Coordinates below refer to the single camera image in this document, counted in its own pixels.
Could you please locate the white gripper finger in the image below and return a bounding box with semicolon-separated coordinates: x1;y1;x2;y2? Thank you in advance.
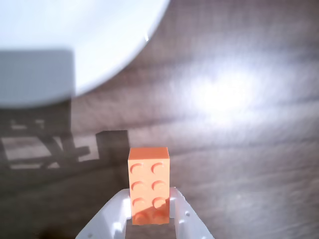
74;189;132;239
169;187;215;239

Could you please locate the orange lego block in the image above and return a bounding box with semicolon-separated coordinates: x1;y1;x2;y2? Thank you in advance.
127;146;171;226

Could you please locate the white round plate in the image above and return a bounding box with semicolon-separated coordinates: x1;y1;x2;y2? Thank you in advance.
0;0;171;110

